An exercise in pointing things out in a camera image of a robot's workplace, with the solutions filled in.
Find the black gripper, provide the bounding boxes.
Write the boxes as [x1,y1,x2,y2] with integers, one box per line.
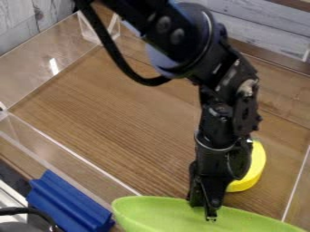
[187,133,252,221]

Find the yellow toy banana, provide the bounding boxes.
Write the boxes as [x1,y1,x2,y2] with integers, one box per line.
[225,140,265,193]

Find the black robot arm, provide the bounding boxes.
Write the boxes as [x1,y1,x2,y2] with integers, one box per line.
[100,0,261,220]

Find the green plate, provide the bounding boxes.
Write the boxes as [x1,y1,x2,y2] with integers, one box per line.
[110,196,310,232]

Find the blue plastic block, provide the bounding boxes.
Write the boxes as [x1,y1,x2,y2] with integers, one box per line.
[26,170,114,232]

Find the clear acrylic corner bracket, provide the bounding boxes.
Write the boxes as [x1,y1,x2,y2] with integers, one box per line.
[76,10,121,47]

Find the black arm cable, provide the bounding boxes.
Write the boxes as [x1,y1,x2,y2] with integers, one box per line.
[73,0,173,87]

